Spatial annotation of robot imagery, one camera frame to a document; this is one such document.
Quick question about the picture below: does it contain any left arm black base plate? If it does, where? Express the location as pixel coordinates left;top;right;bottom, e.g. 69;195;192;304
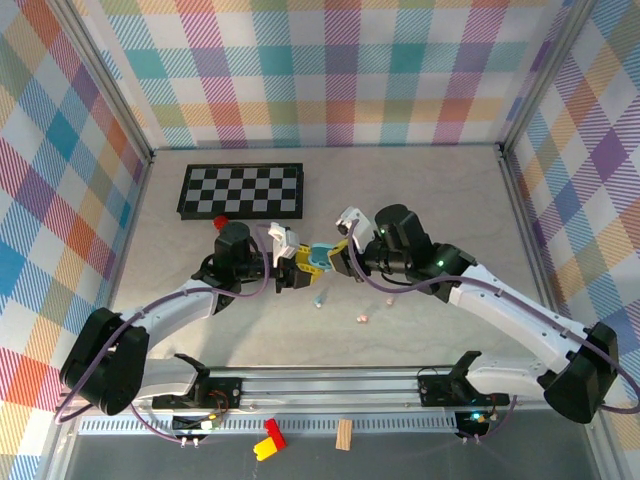
151;377;244;410

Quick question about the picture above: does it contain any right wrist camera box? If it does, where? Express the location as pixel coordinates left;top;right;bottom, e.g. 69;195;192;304
334;206;374;251

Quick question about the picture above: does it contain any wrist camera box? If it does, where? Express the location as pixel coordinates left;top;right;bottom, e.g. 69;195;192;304
334;206;374;251
267;222;301;261

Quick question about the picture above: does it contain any white slotted cable duct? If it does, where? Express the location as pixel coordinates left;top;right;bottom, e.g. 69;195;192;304
78;416;460;435

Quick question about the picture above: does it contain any blue earbud charging case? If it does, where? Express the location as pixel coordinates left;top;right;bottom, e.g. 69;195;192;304
307;241;335;274

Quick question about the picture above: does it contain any aluminium corner post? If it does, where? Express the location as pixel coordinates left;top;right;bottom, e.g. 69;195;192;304
47;0;155;166
496;0;601;157

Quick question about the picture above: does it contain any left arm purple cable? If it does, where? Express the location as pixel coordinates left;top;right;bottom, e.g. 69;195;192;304
53;222;281;446

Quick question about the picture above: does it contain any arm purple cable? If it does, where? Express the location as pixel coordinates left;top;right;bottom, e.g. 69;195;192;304
53;222;281;446
347;219;640;445

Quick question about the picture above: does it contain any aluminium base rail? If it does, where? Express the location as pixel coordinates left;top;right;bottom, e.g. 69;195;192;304
53;366;610;415

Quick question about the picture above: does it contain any tall red toy brick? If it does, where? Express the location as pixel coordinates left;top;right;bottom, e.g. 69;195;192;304
264;418;287;449

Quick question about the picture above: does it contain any aluminium side rail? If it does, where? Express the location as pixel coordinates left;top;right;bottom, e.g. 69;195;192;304
89;149;154;374
498;144;574;371

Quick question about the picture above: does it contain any black white chessboard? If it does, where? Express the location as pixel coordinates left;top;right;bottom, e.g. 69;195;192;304
176;162;305;221

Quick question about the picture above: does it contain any aluminium frame leg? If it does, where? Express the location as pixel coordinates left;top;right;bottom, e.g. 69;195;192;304
582;409;619;480
47;414;81;480

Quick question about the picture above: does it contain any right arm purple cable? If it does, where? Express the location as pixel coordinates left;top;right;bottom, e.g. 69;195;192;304
347;219;640;445

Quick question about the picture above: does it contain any yellow toy brick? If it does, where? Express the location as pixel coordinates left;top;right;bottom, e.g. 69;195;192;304
253;435;277;461

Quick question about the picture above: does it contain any black controller board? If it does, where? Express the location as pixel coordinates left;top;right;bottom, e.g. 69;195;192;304
455;409;494;439
172;413;225;435

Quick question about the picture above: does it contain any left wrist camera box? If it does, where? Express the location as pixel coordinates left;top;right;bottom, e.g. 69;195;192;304
267;222;301;261

